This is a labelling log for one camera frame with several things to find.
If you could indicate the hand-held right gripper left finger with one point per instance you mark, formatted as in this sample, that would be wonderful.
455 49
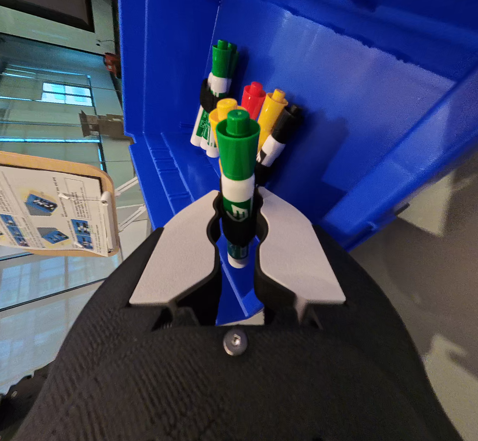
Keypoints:
175 261

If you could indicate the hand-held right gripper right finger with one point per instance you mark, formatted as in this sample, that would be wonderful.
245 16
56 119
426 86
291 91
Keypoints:
298 261

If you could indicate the green dry-erase marker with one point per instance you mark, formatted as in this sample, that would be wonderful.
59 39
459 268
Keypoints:
237 149
233 59
220 59
213 149

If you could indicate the blue plastic bin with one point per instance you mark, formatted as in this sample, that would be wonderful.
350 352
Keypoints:
336 112

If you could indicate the yellow dry-erase marker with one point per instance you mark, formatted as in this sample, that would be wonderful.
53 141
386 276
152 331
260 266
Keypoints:
272 116
226 104

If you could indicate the black dry-erase marker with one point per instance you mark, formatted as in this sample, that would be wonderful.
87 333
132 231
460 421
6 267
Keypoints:
289 123

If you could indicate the wooden instruction board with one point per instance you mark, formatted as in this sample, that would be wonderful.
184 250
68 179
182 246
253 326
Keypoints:
56 162

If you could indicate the brown cardboard box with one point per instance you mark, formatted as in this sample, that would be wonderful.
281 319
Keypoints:
101 125

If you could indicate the printed instruction sheet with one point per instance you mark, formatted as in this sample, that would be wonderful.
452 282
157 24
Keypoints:
22 194

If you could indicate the red dry-erase marker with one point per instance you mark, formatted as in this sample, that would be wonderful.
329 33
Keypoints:
253 99

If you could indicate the white stand bracket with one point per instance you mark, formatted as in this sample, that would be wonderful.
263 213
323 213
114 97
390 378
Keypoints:
129 220

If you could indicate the red wall fixture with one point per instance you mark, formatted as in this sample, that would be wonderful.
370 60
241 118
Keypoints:
112 61

